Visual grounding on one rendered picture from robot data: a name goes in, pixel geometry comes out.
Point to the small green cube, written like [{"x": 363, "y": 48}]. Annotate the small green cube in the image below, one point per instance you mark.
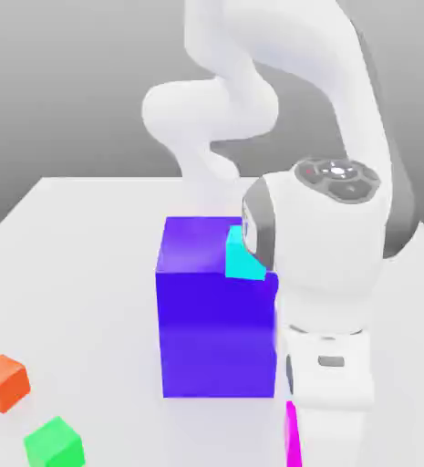
[{"x": 54, "y": 444}]

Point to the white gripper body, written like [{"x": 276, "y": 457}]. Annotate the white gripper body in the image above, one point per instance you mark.
[{"x": 330, "y": 437}]

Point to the small magenta cube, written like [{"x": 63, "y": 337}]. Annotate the small magenta cube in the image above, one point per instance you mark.
[{"x": 292, "y": 437}]

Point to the small cyan cube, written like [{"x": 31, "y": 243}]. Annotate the small cyan cube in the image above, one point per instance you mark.
[{"x": 241, "y": 263}]

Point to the small orange cube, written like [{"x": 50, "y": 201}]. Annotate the small orange cube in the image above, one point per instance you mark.
[{"x": 2, "y": 383}]

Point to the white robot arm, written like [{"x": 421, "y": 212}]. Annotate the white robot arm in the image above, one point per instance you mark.
[{"x": 328, "y": 233}]

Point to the large blue box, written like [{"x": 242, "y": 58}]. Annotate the large blue box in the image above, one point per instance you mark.
[{"x": 215, "y": 335}]

